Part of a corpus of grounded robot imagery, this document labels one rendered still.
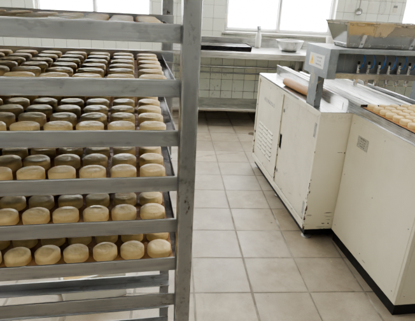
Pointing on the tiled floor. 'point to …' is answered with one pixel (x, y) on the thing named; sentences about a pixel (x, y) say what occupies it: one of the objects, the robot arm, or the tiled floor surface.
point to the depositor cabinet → (301, 151)
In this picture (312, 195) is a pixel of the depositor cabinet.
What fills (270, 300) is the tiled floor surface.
